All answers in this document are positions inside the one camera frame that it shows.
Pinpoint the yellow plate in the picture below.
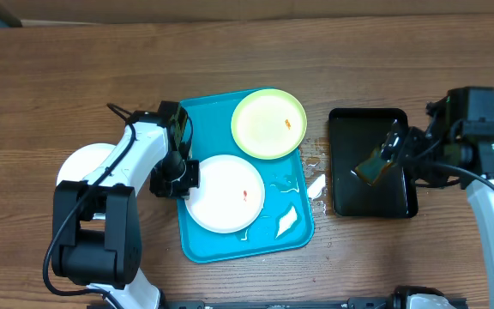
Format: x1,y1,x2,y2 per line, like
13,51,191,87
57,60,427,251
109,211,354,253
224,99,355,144
231,88,307,160

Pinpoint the black water tray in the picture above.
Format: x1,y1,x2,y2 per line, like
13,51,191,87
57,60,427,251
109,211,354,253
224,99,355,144
328,108,419,219

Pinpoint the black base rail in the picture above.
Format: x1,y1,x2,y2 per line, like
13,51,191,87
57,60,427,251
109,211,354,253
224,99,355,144
160,286,469,309

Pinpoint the white plate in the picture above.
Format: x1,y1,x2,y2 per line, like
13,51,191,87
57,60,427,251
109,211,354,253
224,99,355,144
56,143,115,185

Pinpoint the teal plastic tray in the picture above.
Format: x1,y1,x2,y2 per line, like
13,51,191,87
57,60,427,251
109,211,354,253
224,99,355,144
177,89,315,264

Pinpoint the green yellow sponge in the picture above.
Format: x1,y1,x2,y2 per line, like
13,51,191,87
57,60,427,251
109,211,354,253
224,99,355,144
353,148,396,186

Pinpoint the pink plate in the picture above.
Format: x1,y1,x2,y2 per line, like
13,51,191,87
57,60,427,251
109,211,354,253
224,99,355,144
185,154,265,233

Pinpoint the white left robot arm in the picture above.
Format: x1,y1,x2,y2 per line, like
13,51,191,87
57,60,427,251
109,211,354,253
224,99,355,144
43,122,200,308

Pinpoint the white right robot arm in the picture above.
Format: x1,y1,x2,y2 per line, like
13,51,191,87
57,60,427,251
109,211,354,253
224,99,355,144
375,119,494,308

